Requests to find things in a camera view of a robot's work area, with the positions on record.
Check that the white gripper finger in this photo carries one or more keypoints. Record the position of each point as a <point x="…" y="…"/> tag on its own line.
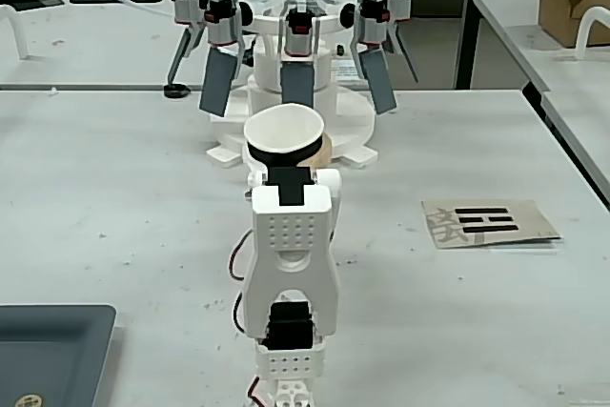
<point x="256" y="178"/>

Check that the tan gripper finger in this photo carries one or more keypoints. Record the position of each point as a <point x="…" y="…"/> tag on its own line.
<point x="321" y="153"/>

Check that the black paper cup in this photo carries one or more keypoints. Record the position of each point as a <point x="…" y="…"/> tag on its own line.
<point x="286" y="130"/>

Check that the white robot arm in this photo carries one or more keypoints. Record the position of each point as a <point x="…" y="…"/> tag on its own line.
<point x="290" y="278"/>

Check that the white printed label paper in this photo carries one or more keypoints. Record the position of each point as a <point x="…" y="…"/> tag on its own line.
<point x="344" y="69"/>

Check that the white machine with grey paddles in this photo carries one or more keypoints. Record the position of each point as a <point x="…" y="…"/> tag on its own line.
<point x="267" y="68"/>

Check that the small black cap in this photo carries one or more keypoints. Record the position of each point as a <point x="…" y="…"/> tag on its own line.
<point x="175" y="91"/>

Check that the black table leg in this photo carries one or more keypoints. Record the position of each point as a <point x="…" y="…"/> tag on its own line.
<point x="469" y="40"/>

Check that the cardboard card with black bars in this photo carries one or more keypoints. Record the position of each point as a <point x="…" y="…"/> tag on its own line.
<point x="534" y="216"/>

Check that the grey plastic tray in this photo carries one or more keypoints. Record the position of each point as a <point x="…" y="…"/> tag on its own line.
<point x="47" y="350"/>

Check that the brown cardboard box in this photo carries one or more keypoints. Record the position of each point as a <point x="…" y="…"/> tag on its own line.
<point x="557" y="6"/>

